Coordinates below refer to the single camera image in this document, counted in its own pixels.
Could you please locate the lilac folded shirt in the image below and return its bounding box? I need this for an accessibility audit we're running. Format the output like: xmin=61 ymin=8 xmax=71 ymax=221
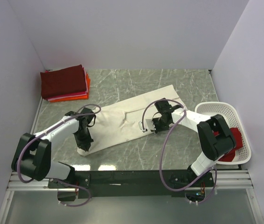
xmin=47 ymin=65 xmax=90 ymax=102

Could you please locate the dark red folded shirt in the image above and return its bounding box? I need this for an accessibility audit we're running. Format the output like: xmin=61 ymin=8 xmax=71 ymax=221
xmin=40 ymin=64 xmax=88 ymax=99

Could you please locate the pink folded shirt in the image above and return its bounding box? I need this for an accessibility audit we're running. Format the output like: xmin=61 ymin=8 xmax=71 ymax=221
xmin=46 ymin=69 xmax=89 ymax=100

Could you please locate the orange folded shirt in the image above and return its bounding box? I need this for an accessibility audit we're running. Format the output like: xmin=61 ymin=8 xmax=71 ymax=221
xmin=52 ymin=72 xmax=92 ymax=103

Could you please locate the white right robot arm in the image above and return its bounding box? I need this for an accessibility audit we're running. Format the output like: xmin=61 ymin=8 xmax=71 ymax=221
xmin=152 ymin=98 xmax=236 ymax=186

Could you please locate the red t shirt in basket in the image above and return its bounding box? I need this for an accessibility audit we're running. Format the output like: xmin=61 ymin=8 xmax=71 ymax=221
xmin=217 ymin=127 xmax=244 ymax=162

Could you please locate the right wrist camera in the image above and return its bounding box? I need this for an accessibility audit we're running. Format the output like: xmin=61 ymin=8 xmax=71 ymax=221
xmin=138 ymin=119 xmax=156 ymax=133

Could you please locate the white perforated plastic basket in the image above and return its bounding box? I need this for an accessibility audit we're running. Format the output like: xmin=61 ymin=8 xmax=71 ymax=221
xmin=195 ymin=102 xmax=252 ymax=165

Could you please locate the aluminium rail frame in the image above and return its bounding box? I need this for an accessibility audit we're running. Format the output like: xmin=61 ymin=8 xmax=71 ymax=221
xmin=0 ymin=164 xmax=264 ymax=224

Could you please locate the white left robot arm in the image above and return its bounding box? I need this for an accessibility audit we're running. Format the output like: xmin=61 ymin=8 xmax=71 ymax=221
xmin=11 ymin=107 xmax=96 ymax=188

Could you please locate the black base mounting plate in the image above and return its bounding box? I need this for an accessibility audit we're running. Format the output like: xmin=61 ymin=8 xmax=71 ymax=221
xmin=47 ymin=163 xmax=242 ymax=201

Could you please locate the white t shirt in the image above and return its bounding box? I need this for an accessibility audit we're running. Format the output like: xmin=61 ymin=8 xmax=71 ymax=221
xmin=77 ymin=85 xmax=185 ymax=156

